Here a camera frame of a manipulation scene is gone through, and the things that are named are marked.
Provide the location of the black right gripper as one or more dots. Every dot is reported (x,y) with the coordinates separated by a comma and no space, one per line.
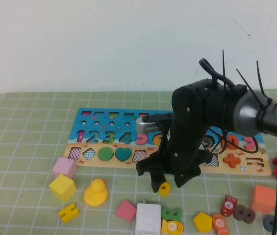
(180,151)

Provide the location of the yellow number six piece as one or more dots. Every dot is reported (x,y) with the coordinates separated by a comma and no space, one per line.
(164,192)

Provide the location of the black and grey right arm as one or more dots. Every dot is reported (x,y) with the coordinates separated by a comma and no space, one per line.
(248,115)

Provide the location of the green number three piece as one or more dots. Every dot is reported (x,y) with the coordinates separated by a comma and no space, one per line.
(171,213)

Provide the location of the pink number five piece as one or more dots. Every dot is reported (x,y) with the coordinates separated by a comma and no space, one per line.
(141,140)

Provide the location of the yellow pentagon piece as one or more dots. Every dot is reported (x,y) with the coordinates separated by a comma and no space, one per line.
(202,222)

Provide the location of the pink square tile piece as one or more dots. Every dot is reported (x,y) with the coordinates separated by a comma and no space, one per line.
(126,211)

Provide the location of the teal heart piece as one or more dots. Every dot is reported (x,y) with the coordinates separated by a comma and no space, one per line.
(123,154)

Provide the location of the orange plus sign piece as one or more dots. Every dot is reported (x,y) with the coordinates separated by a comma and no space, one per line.
(231,160)

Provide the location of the green circle piece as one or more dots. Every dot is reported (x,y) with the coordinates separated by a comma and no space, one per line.
(106,154)

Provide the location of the orange number ten piece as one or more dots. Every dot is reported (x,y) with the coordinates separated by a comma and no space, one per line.
(231,142)

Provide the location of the brown number eight piece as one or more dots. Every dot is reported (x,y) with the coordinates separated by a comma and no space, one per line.
(244,215)

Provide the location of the pink greater-than sign piece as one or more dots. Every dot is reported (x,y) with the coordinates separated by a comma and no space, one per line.
(250,144)

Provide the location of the colourful wooden puzzle board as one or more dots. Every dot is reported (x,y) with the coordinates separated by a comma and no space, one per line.
(99,127)

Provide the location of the yellow sign piece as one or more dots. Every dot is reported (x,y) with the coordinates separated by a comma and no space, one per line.
(68,213)

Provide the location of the white power adapter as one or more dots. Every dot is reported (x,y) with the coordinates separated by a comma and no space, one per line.
(148,219)

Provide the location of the yellow fish numbered six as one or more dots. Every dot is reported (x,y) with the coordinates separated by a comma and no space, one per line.
(172,227)

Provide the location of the red fish numbered seven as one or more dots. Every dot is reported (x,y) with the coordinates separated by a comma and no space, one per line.
(229,205)

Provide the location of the orange fish numbered ten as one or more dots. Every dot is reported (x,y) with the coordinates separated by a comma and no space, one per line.
(219,223)

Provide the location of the yellow rubber duck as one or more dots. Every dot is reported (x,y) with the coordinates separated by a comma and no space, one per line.
(95,194)

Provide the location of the orange wooden cube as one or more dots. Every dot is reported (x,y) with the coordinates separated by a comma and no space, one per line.
(263,199)

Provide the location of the light pink wooden cube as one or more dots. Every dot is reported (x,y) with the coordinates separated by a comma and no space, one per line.
(64,167)

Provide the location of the yellow wooden cube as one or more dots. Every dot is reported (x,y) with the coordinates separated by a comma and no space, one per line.
(62,188)

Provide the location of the green checkered tablecloth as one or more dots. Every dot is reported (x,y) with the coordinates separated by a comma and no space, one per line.
(25,137)

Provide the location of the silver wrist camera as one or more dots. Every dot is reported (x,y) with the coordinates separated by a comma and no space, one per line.
(144,124)

